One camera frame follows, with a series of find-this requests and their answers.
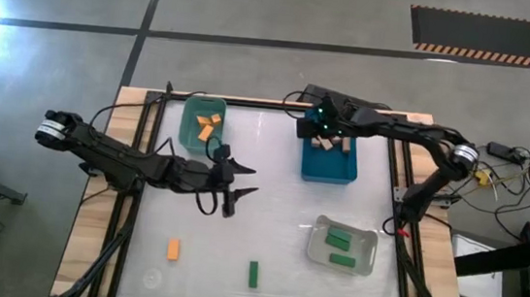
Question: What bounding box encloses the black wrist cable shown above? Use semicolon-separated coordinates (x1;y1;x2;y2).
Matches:
281;89;312;121
192;134;226;218

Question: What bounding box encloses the grey mounting bracket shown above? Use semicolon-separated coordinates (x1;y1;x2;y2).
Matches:
391;184;412;203

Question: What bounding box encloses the white cardboard box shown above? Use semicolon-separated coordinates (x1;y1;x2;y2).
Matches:
445;233;510;297

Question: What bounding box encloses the white table sheet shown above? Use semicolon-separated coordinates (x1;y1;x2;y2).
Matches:
116;95;422;297

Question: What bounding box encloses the yellow connector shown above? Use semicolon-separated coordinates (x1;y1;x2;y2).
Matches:
470;169;491;186

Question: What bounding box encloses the blue plastic bin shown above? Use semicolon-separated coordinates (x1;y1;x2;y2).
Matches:
297;109;365;186

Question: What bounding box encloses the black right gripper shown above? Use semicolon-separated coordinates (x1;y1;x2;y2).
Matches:
312;93;364;144

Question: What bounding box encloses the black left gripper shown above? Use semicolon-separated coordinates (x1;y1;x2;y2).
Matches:
205;142;264;207

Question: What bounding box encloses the black slanted bar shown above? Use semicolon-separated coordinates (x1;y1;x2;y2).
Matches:
451;234;530;284

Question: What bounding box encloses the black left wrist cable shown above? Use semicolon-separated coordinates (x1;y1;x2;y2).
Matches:
192;134;226;218

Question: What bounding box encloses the teal green plastic bin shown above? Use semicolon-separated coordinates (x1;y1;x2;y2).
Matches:
177;94;229;158

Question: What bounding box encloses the black floor cable tangle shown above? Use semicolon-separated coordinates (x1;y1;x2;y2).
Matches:
450;137;530;244

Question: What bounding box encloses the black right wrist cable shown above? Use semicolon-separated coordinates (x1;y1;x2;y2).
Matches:
281;89;312;121

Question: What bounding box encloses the black power strip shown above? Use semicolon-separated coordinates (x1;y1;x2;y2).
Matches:
485;140;530;165

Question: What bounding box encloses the grey plastic bin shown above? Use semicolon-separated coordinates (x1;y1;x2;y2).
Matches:
304;214;381;279

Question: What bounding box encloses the black aluminium table frame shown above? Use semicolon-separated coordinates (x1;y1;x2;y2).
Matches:
50;82;488;297

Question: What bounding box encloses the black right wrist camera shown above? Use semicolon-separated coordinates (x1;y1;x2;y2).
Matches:
293;115;320;141

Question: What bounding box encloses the black box behind table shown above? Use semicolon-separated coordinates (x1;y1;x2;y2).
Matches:
297;82;393;114

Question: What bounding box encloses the black hazard-striped floor mat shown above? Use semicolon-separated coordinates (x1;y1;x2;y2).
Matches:
406;4;530;69

